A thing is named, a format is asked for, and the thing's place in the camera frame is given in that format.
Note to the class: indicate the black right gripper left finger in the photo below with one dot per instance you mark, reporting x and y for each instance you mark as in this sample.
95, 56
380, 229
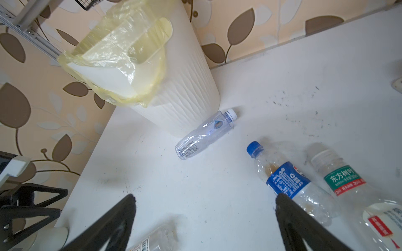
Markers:
111, 231

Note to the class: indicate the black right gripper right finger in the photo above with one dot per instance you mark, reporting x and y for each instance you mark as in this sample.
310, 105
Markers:
299, 230

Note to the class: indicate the clear bottle yellow label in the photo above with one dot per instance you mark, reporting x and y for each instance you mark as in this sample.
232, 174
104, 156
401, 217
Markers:
163, 238

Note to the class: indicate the white ribbed trash bin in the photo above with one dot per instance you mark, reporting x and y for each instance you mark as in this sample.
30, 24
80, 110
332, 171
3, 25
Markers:
188, 94

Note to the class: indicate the yellow bin liner bag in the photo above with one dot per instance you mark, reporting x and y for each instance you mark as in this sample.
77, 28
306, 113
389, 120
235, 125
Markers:
123, 58

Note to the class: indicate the clear bottle blue label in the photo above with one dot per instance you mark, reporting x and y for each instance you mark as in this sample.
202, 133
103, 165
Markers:
283, 177

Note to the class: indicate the capless bottle green red label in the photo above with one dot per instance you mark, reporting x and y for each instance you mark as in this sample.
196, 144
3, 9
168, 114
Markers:
374, 216

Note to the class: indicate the aluminium frame post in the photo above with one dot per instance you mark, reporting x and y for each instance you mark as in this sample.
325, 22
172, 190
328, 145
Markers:
23, 22

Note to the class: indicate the black wire basket back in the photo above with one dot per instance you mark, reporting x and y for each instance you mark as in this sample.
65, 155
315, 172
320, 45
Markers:
87, 4

